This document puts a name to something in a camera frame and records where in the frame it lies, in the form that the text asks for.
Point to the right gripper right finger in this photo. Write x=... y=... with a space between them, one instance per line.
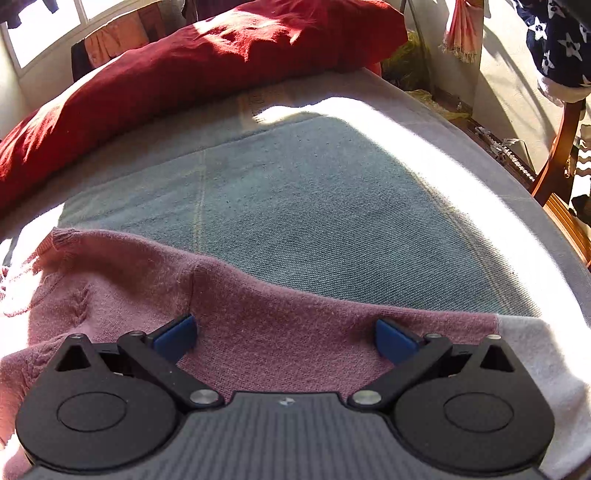
x=414 y=359

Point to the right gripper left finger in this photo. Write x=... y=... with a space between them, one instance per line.
x=153 y=357

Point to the pink and white knit sweater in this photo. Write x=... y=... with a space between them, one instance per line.
x=255 y=335

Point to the green bed blanket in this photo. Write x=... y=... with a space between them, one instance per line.
x=340 y=185

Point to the wooden chair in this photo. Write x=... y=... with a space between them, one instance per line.
x=552 y=187

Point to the pink fringed towel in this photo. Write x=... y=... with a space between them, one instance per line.
x=464 y=31

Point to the red duvet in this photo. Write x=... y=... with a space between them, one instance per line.
x=250 y=45

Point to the orange cloth on cabinet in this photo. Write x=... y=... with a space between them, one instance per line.
x=129 y=31

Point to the star patterned navy cloth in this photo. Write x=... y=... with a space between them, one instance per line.
x=559 y=44

